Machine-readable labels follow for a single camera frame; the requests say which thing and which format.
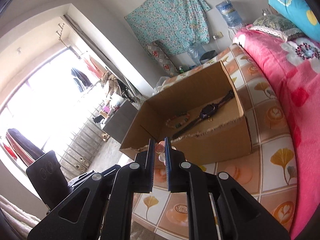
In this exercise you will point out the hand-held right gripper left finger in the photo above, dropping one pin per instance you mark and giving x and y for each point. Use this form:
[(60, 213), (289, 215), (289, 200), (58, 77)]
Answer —
[(151, 170)]

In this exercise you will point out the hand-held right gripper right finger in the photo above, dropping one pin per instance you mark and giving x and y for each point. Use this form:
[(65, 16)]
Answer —
[(168, 170)]

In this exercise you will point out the brown cardboard box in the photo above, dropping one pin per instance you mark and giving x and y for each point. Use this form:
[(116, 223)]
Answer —
[(220, 142)]

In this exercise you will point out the white shoes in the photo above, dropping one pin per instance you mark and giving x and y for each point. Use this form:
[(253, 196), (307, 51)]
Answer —
[(82, 163)]

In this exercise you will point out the red and black garment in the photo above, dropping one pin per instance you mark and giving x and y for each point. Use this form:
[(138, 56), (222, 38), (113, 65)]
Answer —
[(22, 142)]

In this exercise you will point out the white fluffy blanket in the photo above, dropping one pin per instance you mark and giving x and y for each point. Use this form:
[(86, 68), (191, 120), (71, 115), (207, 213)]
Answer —
[(15, 215)]

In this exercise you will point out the metal window railing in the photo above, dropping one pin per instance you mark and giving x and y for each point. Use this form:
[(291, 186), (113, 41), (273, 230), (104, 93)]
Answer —
[(82, 140)]

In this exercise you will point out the beige sandals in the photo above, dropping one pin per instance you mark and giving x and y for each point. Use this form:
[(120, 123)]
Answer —
[(105, 137)]

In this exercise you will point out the dark grey cabinet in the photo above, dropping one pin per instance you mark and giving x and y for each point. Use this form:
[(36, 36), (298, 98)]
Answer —
[(120, 122)]

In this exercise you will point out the pink box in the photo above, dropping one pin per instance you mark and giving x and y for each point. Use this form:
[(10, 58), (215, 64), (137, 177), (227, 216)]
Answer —
[(106, 109)]

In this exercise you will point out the clear plastic bag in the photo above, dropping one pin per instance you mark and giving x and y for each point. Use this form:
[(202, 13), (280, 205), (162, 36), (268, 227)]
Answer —
[(161, 85)]

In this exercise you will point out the leaf and coffee patterned tablecloth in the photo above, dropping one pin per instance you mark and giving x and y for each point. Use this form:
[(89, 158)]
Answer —
[(262, 140)]

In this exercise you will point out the small green bottle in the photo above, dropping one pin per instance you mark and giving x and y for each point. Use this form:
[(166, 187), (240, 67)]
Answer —
[(180, 70)]

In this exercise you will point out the dark hanging garment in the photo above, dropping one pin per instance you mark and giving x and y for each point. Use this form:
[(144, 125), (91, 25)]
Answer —
[(81, 80)]

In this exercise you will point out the grey cushion with red flowers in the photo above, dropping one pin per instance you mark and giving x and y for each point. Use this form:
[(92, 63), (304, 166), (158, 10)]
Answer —
[(162, 60)]

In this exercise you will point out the pink hanging garment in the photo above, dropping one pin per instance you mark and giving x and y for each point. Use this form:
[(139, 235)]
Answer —
[(92, 67)]

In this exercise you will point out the clear plastic jug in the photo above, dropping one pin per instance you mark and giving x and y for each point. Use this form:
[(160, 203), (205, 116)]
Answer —
[(196, 53)]

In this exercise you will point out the black round pot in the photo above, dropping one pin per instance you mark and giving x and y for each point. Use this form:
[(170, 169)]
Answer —
[(208, 57)]

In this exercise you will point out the pink flower blanket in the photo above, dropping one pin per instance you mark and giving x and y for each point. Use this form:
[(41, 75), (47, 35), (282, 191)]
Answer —
[(287, 92)]

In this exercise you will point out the teal floral cloth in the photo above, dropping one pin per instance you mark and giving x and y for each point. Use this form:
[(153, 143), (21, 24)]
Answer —
[(170, 17)]

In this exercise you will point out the blue water jug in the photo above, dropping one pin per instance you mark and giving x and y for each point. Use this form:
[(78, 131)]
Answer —
[(228, 12)]

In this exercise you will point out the green floral lace pillow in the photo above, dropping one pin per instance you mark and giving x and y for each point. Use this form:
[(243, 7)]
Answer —
[(272, 22)]

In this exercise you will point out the blue cartoon pillow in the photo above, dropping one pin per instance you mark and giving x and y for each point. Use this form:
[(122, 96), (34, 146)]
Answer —
[(295, 5)]

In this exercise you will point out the gold wall hook rack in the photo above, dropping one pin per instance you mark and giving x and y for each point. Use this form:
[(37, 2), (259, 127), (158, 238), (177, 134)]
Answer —
[(61, 36)]

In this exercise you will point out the wall socket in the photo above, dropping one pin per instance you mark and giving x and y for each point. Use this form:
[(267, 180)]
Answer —
[(218, 36)]

